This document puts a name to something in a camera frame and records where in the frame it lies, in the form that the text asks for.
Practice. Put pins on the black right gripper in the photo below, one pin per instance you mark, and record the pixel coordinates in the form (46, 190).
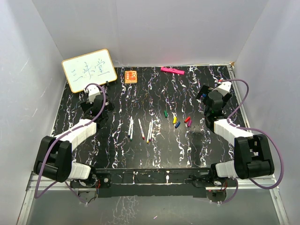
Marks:
(206, 89)

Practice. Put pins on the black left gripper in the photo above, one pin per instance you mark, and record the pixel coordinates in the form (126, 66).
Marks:
(87, 107)

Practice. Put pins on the green-tipped white pen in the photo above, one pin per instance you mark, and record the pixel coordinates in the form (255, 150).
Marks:
(131, 131)

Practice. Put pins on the blue-tipped white pen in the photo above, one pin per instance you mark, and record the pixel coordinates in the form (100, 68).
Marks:
(130, 127)

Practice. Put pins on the red-tipped white pen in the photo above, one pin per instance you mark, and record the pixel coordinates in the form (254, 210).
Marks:
(141, 129)

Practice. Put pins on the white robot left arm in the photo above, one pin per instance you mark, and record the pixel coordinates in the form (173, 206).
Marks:
(59, 165)

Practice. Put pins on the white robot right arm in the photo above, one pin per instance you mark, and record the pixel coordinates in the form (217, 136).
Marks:
(252, 155)

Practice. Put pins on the purple pen cap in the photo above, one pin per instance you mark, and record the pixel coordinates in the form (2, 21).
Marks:
(189, 123)

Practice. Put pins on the yellow pen cap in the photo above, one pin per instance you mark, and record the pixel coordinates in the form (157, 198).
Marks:
(174, 120)

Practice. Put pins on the purple-tipped white pen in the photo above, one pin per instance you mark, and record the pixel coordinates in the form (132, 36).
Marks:
(150, 132)

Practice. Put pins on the yellow-tipped white pen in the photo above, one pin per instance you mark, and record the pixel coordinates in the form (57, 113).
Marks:
(149, 130)

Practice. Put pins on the small wooden-framed whiteboard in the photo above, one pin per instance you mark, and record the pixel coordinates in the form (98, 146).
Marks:
(95, 67)

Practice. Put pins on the pink plastic clip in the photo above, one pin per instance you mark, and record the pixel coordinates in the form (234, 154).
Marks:
(172, 70)

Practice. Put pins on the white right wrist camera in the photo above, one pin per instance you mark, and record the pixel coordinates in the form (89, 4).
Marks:
(224, 87)

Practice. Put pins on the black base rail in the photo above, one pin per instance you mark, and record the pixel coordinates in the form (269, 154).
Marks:
(195, 182)

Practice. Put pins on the aluminium frame rail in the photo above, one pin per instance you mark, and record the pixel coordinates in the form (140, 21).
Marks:
(275, 195)

